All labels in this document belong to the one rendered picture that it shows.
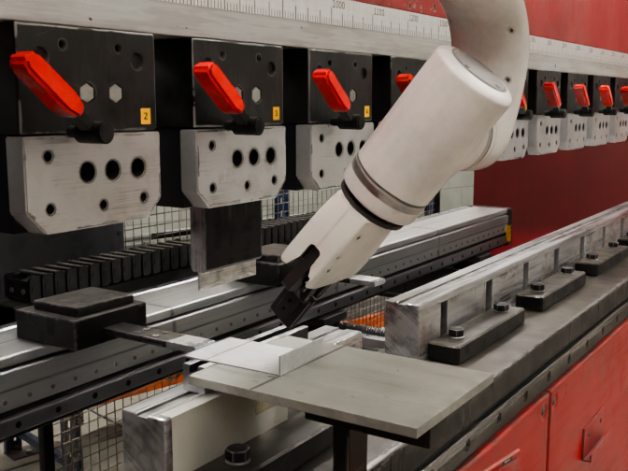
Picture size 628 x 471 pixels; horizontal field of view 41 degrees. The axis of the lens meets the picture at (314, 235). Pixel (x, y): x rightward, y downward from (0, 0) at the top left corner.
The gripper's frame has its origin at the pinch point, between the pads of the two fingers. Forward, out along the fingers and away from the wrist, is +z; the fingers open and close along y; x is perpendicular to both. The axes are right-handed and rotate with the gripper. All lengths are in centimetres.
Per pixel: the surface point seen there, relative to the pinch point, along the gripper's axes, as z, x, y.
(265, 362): 6.5, 2.3, 1.6
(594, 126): -9, -13, -131
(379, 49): -18.6, -21.6, -27.1
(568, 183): 27, -22, -215
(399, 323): 15.7, 1.6, -42.4
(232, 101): -16.0, -14.2, 9.1
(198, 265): 2.4, -9.2, 5.1
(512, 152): -7, -11, -77
